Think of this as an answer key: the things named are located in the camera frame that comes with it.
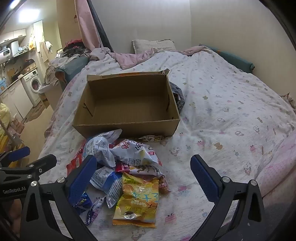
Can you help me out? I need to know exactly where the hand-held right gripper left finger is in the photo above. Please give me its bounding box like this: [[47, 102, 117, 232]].
[[20, 155, 97, 241]]

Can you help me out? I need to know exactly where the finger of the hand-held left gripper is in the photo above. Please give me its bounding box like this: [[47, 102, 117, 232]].
[[0, 146, 31, 167], [0, 154, 57, 184]]

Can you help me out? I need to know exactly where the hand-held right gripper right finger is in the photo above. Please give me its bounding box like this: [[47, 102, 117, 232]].
[[190, 154, 270, 241]]

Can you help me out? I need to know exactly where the dark blue snack packet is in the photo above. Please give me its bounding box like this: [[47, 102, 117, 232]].
[[72, 191, 89, 209]]

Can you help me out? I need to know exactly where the blue and white snack packet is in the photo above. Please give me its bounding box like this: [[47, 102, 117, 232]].
[[90, 166, 123, 209]]

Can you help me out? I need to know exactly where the light blue snack packet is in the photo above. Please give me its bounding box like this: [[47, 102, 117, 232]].
[[83, 128, 123, 167]]

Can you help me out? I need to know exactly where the purple and white snack packet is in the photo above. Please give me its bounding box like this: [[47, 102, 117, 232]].
[[84, 197, 107, 226]]

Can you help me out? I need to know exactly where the yellow snack packet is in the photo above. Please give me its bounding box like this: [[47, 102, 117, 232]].
[[112, 173, 160, 229]]

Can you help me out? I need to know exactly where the brown cardboard box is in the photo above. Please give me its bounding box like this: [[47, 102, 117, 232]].
[[72, 69, 181, 139]]

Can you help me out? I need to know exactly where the pale yellow cloth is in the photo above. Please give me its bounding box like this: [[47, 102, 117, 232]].
[[0, 103, 11, 135]]

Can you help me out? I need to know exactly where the brown floor mat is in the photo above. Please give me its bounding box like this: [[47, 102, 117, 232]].
[[25, 102, 44, 123]]

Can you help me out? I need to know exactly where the white floor cabinet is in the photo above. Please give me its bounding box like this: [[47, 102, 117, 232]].
[[0, 80, 33, 118]]

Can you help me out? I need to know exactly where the beige patterned snack packet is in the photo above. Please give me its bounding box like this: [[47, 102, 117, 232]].
[[138, 134, 173, 145]]

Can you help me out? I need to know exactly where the beige storage box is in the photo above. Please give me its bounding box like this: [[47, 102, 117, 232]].
[[38, 85, 57, 110]]

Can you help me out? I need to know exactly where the white washing machine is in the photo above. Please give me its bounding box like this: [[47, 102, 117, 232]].
[[21, 68, 43, 107]]

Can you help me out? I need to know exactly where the pink dotted sheet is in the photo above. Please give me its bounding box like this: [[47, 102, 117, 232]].
[[257, 137, 296, 197]]

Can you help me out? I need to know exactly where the black round object beside box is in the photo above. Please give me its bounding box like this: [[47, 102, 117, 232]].
[[170, 82, 184, 114]]

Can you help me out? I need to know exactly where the teal padded blanket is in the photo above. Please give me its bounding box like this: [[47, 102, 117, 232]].
[[55, 56, 89, 81]]

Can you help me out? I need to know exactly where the pile of clothes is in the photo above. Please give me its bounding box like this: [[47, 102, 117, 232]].
[[55, 39, 93, 61]]

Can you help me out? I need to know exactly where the teal bolster cushion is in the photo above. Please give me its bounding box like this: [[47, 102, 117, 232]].
[[199, 44, 256, 72]]

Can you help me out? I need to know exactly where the pink blanket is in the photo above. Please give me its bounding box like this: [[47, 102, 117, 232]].
[[109, 45, 212, 70]]

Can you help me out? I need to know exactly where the ceiling light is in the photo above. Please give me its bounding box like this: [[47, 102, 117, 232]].
[[18, 5, 42, 21]]

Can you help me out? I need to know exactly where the pale patterned pillow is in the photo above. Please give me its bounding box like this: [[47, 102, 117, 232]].
[[132, 39, 176, 54]]

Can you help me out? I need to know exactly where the pink hanging cloth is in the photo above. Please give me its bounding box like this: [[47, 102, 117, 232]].
[[75, 0, 103, 51]]

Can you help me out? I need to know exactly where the black pole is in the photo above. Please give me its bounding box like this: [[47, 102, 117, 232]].
[[87, 0, 114, 52]]

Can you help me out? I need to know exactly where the white wall cabinet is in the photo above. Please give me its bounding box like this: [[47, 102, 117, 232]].
[[0, 29, 27, 44]]

